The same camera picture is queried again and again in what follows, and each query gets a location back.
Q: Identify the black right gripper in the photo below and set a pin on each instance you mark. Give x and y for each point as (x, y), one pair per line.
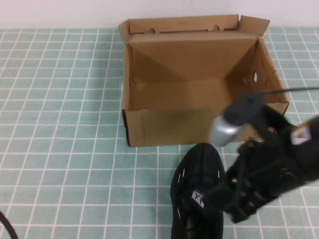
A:
(269, 164)

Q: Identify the black knit sneaker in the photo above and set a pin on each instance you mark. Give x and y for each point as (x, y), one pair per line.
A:
(197, 161)

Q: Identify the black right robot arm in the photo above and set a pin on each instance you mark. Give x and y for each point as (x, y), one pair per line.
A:
(311, 159)

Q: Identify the brown cardboard shoe box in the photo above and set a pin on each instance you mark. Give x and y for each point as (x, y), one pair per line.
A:
(174, 124)

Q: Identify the green checked tablecloth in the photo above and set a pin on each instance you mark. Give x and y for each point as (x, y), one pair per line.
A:
(62, 124)

